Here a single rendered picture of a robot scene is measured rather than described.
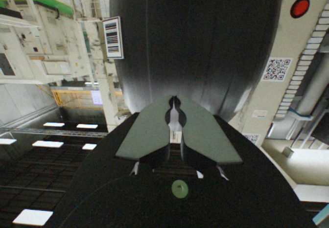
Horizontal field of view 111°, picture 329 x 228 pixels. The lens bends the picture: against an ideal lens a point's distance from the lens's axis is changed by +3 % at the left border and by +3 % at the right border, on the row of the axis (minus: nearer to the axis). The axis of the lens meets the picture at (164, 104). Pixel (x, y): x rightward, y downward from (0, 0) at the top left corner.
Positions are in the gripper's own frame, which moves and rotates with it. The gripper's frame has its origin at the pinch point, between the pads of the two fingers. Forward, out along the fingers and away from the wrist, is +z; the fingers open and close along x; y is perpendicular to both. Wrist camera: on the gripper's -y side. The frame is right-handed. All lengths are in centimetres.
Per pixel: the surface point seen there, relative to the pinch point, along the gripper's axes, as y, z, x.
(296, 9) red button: -12.0, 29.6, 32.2
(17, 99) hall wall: 379, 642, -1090
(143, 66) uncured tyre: -1.3, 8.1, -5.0
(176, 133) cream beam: 54, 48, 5
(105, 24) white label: -7.3, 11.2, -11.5
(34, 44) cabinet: 13, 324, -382
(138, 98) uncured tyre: 5.1, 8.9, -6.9
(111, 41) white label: -4.9, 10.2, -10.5
